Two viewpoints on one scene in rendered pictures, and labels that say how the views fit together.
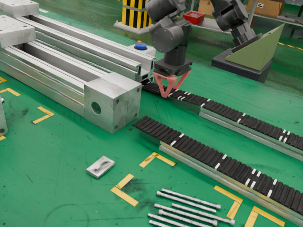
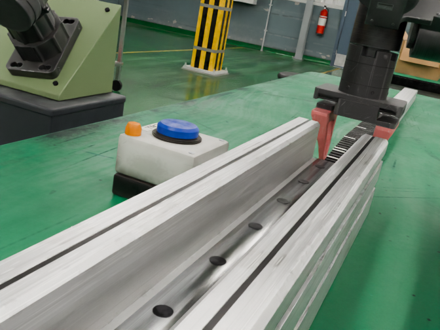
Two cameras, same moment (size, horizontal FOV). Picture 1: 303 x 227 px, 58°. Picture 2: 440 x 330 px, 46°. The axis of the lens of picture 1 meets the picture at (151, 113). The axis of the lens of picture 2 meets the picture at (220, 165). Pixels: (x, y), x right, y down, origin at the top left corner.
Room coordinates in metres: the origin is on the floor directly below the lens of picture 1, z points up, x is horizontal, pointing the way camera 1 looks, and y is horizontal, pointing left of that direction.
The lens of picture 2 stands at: (0.97, 0.55, 0.97)
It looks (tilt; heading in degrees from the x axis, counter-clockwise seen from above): 18 degrees down; 259
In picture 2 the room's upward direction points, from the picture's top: 11 degrees clockwise
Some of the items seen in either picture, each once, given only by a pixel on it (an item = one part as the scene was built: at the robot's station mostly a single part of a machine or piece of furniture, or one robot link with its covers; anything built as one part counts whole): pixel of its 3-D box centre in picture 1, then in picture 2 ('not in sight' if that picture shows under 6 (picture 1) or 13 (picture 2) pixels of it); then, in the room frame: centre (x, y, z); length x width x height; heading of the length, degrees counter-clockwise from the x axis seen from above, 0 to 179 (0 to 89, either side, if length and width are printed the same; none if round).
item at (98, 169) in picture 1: (101, 166); not in sight; (0.38, 0.08, 0.78); 0.05 x 0.03 x 0.01; 151
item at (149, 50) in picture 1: (138, 56); (180, 167); (0.91, 0.07, 0.81); 0.10 x 0.08 x 0.06; 148
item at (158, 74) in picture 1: (168, 80); (361, 139); (0.69, -0.04, 0.84); 0.07 x 0.07 x 0.09; 58
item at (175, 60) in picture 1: (175, 55); (365, 78); (0.70, -0.04, 0.91); 0.10 x 0.07 x 0.07; 148
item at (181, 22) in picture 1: (177, 32); (384, 27); (0.69, -0.04, 0.97); 0.07 x 0.06 x 0.07; 157
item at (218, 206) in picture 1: (190, 198); not in sight; (0.33, -0.09, 0.78); 0.11 x 0.01 x 0.01; 76
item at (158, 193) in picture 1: (185, 202); not in sight; (0.32, -0.08, 0.78); 0.11 x 0.01 x 0.01; 77
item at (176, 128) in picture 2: (140, 47); (177, 133); (0.92, 0.07, 0.84); 0.04 x 0.04 x 0.02
